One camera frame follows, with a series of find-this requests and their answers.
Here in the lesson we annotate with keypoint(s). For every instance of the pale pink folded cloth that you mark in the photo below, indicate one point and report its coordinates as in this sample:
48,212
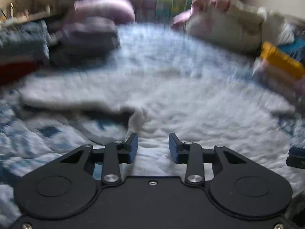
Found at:
274,83

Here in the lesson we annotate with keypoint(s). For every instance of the denim jacket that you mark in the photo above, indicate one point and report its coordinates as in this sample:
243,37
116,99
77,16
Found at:
23,43

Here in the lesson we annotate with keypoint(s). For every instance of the dark grey folded clothes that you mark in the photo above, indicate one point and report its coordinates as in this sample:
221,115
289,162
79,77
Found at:
93,32

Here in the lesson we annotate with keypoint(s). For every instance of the yellow folded cloth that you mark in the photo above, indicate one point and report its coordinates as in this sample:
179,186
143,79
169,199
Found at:
281,60

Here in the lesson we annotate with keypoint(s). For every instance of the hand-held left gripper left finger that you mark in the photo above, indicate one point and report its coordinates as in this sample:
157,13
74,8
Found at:
133,148

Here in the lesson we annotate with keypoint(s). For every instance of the purple floral pillow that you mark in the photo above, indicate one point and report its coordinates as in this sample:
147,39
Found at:
112,9

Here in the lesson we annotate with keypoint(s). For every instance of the white quilted garment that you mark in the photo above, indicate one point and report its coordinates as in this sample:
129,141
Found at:
190,100

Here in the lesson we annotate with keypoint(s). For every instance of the folded red garment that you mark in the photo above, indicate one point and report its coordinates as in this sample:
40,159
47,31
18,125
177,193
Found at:
16,72

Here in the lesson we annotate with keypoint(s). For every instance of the blue patterned bed quilt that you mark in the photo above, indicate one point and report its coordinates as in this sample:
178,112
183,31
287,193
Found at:
47,133

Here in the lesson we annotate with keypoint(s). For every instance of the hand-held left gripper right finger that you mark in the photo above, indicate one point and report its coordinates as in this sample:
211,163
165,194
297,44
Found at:
172,148

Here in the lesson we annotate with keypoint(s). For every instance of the folded grey garment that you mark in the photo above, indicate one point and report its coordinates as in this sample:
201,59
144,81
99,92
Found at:
81,56

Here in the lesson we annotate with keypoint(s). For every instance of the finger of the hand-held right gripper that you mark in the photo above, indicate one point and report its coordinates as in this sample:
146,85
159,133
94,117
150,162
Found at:
297,153

